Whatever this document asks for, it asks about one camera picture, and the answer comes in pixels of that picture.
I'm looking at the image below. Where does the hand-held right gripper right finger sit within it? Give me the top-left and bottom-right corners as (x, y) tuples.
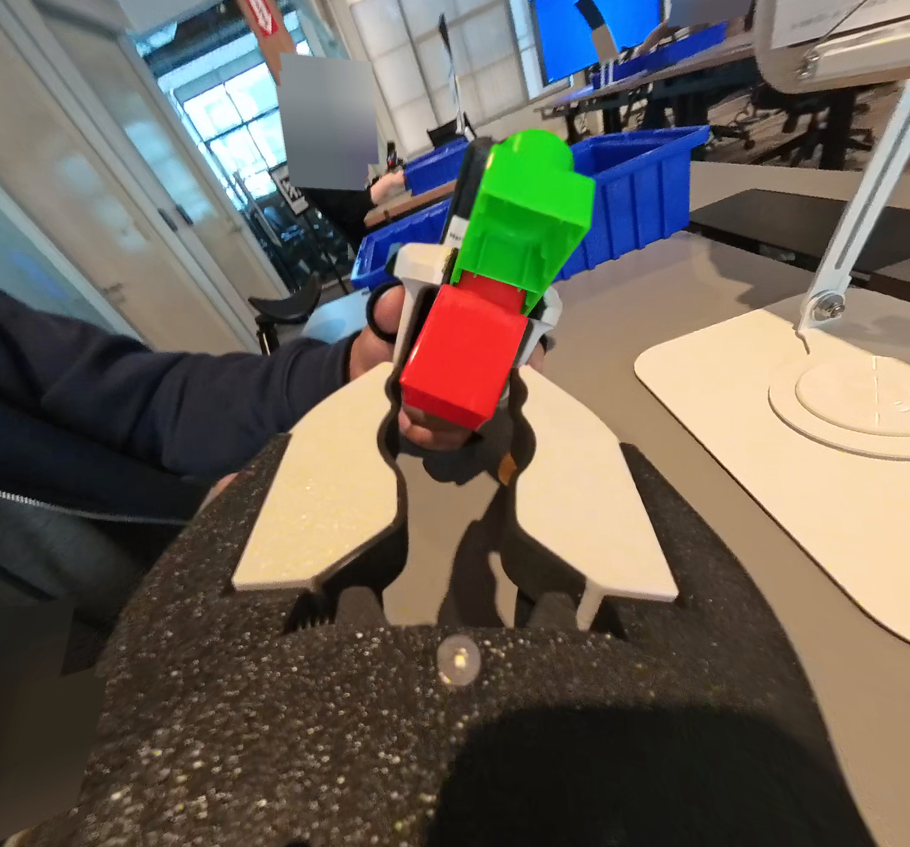
(500, 367), (681, 632)

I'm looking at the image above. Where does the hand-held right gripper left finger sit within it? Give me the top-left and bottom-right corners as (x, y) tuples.
(232, 364), (410, 592)

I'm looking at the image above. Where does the green two-stud mega block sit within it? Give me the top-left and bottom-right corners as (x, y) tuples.
(449, 129), (597, 313)

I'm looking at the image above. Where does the red single-stud mega block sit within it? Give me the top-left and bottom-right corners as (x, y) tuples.
(398, 275), (530, 432)

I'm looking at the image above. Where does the blue plastic bin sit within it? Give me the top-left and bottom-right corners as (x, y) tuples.
(401, 138), (472, 196)
(551, 126), (712, 281)
(352, 211), (459, 290)

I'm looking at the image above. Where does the person's left hand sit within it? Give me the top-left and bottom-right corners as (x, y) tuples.
(348, 288), (553, 451)

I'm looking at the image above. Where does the computer monitor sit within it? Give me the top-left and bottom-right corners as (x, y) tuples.
(528, 0), (665, 88)

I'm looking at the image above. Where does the black stool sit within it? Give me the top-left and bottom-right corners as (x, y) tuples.
(249, 271), (324, 354)

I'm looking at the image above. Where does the row of blue bins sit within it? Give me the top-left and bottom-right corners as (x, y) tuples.
(590, 21), (729, 91)

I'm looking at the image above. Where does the person's navy jacket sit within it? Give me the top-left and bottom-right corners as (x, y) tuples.
(0, 467), (214, 621)

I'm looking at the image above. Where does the white framed glass door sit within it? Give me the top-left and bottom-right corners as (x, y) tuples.
(0, 0), (285, 358)

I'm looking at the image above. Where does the white clip bar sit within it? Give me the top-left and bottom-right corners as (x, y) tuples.
(796, 14), (910, 81)

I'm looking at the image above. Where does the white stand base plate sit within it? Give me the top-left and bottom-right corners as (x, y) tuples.
(635, 289), (910, 642)

